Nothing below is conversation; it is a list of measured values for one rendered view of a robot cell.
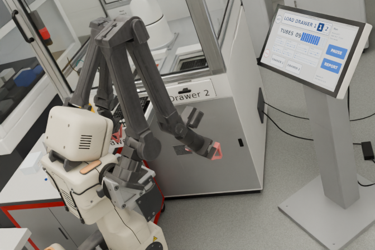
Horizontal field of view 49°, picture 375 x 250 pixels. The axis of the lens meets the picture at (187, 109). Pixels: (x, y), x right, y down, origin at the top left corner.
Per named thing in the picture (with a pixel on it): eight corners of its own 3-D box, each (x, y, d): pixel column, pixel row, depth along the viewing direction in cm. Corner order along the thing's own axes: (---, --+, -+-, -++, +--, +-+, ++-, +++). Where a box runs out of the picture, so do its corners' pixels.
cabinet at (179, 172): (267, 197, 261) (235, 95, 219) (124, 207, 296) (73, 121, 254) (270, 107, 336) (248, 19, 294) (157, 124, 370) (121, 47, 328)
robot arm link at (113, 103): (92, 97, 187) (110, 103, 185) (105, 82, 195) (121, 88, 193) (94, 115, 195) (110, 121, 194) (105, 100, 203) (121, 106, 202)
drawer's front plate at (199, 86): (215, 97, 221) (210, 80, 215) (166, 105, 230) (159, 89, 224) (216, 95, 222) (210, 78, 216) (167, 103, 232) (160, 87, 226)
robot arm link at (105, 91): (93, 20, 163) (118, 28, 161) (100, 15, 167) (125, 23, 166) (90, 105, 189) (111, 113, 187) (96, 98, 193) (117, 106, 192)
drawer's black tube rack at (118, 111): (141, 129, 215) (136, 120, 211) (112, 134, 221) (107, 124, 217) (152, 105, 232) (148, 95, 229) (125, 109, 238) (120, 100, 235)
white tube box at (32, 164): (37, 173, 228) (32, 166, 225) (24, 175, 230) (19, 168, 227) (46, 157, 238) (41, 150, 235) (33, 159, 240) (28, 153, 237)
